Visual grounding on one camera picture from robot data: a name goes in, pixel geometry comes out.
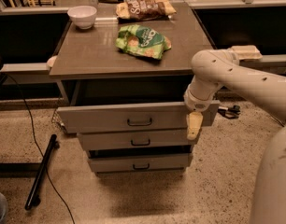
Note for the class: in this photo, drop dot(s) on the white foam takeout container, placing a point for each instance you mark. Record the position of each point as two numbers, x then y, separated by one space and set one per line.
246 52

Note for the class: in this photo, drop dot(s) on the white ceramic bowl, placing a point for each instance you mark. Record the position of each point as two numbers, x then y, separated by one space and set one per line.
82 16

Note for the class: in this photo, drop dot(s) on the grey top drawer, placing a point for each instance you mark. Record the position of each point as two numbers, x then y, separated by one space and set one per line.
124 118

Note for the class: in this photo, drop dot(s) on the grey drawer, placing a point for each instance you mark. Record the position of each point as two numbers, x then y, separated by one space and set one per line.
159 138
141 163
124 118

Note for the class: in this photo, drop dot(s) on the wire mesh basket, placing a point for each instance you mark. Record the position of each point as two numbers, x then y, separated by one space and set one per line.
56 120

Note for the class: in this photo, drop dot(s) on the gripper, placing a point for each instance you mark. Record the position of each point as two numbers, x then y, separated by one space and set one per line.
197 104

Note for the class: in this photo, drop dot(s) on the grey drawer cabinet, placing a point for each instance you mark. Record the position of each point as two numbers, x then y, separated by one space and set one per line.
91 70

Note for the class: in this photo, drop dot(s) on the grey middle drawer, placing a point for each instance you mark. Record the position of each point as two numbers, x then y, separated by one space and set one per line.
159 138

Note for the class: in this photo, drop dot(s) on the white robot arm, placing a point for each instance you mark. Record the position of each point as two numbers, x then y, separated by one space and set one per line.
213 69

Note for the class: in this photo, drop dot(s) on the brown snack bag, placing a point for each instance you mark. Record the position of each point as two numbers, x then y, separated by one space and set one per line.
144 10

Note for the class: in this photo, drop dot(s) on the grey bottom drawer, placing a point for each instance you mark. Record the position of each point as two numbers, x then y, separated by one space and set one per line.
141 163

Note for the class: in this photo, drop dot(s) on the green chip bag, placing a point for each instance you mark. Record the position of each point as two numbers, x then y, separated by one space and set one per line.
142 41

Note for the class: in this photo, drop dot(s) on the black handled scissors tool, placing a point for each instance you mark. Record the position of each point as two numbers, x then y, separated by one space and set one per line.
229 112

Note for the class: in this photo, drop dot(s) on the small round beige disc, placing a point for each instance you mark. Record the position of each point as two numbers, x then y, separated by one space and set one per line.
51 61

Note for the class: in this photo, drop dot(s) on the black metal stand leg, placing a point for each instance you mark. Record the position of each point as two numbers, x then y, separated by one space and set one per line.
33 197

